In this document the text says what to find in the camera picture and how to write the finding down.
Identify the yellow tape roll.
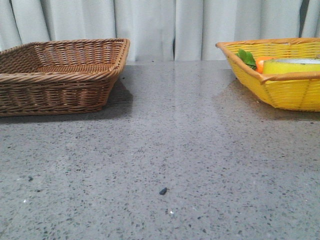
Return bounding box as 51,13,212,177
262,58,320,74

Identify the small black debris piece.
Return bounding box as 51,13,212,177
159,187,168,195

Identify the orange toy carrot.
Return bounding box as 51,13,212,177
236,49,274,74

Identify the white curtain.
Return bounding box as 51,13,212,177
0,0,320,61

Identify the brown wicker basket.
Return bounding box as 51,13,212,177
0,38,130,117

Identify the yellow woven basket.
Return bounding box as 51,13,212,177
216,37,320,112

